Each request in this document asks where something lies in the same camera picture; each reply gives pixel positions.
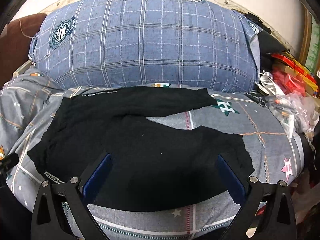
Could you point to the blue plaid pillow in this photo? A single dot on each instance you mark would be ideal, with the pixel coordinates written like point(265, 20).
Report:
point(124, 43)

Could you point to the black pants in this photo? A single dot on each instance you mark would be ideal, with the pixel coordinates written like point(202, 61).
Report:
point(154, 167)

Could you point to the brown headboard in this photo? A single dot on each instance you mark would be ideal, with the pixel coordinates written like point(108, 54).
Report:
point(15, 42)

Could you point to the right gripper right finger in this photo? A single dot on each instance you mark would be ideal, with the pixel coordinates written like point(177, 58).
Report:
point(278, 220)

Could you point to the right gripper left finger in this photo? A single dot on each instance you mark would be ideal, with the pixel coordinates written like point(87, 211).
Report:
point(49, 220)

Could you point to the red packaging pile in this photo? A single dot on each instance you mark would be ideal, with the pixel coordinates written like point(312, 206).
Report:
point(286, 63)

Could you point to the grey patterned bed quilt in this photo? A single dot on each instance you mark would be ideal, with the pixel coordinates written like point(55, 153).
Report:
point(30, 101)

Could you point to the clear plastic bag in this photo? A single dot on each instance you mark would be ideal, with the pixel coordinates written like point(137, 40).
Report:
point(296, 114)

